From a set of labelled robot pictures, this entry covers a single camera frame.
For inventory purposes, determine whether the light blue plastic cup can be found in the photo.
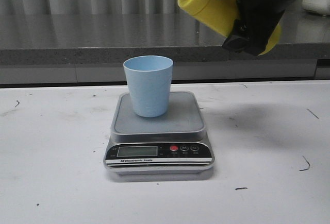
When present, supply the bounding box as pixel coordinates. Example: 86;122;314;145
123;55;174;117

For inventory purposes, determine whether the silver digital kitchen scale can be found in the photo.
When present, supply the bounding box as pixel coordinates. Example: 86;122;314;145
104;91;215;175

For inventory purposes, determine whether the grey stone counter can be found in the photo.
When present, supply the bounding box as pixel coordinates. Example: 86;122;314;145
1;11;329;87

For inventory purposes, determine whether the yellow squeeze bottle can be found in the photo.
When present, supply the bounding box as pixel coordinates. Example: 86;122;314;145
177;0;281;55

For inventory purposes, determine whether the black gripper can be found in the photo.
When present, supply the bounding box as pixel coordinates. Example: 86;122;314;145
222;0;294;56

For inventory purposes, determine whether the white appliance in background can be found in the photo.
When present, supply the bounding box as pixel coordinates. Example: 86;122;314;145
302;0;329;15

